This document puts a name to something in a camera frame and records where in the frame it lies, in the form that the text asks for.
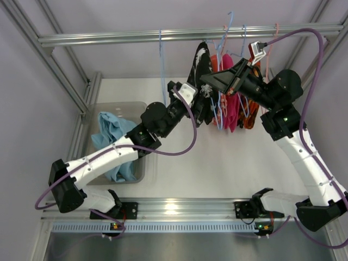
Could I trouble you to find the right aluminium frame post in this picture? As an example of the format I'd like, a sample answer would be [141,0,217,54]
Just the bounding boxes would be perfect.
[265,0,348,115]

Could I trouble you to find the aluminium frame post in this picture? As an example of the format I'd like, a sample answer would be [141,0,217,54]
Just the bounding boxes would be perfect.
[265,0,348,115]
[1,1,88,114]

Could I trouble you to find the aluminium hanging rail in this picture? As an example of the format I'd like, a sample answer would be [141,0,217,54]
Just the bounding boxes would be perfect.
[39,23,344,48]

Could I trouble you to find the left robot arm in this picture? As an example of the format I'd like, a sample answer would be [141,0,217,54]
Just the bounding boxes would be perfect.
[49,82,197,218]

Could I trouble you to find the light blue wire hanger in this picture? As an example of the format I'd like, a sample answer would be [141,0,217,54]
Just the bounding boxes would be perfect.
[159,29,167,105]

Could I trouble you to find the black white patterned garment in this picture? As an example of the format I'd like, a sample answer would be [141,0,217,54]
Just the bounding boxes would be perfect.
[187,41,217,127]

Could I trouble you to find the left aluminium frame post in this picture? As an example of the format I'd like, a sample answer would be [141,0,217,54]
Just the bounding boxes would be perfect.
[1,1,88,114]

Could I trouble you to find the clear plastic bin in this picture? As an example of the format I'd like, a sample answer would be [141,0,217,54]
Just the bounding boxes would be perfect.
[81,102,146,185]

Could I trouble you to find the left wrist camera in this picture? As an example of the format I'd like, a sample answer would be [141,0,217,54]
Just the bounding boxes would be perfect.
[178,83,197,107]

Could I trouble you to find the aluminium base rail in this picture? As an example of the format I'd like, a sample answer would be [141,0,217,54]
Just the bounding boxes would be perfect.
[40,197,337,220]

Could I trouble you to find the pink hanger rightmost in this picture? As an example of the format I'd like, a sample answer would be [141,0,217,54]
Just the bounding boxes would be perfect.
[260,22,280,114]

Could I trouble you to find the magenta garment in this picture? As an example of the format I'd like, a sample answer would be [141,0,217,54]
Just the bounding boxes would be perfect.
[221,54,240,133]

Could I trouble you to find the orange yellow patterned garment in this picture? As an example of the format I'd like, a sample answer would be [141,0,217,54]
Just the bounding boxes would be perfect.
[238,61,263,130]

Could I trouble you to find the pink hanger middle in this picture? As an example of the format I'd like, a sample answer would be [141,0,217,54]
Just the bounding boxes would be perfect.
[212,25,228,116]

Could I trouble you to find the orange red patterned garment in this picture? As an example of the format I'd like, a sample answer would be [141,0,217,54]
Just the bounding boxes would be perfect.
[210,54,224,131]

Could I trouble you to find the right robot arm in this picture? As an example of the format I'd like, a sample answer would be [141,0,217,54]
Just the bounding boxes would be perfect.
[200,59,347,232]

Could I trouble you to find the pink hanger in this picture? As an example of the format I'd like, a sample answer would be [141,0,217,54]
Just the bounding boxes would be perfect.
[212,25,228,116]
[260,22,280,114]

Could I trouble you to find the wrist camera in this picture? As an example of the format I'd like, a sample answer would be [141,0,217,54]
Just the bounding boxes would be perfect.
[178,83,197,107]
[248,41,268,65]

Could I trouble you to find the light blue trousers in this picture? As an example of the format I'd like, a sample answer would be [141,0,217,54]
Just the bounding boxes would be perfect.
[91,111,136,183]

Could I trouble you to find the slotted cable duct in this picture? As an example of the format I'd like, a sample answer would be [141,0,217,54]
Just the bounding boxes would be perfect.
[52,221,273,233]

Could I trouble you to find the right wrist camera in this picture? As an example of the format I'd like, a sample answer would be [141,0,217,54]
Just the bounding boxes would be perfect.
[248,41,268,65]

